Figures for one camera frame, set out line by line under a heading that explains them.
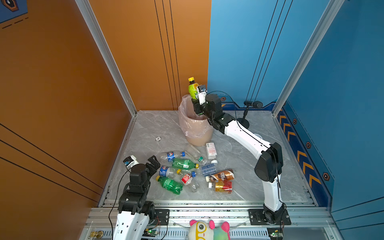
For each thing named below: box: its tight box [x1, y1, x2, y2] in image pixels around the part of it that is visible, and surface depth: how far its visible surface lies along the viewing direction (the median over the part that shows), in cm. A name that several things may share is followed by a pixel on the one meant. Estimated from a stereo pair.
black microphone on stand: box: [236, 100, 263, 129], surface depth 104 cm
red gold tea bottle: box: [208, 180, 233, 194], surface depth 80 cm
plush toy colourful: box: [188, 219, 231, 240], surface depth 66 cm
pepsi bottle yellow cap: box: [159, 166, 182, 178], surface depth 87 cm
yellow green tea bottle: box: [188, 76, 200, 100], surface depth 79 cm
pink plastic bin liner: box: [178, 94, 214, 137], surface depth 82 cm
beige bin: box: [185, 129, 214, 147], surface depth 100 cm
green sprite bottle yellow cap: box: [171, 158, 200, 170], surface depth 89 cm
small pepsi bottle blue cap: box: [160, 151, 186, 162], surface depth 91 cm
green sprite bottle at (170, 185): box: [156, 175, 184, 195], surface depth 81 cm
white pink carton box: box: [205, 142, 218, 160], surface depth 96 cm
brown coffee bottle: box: [205, 169, 235, 183], surface depth 84 cm
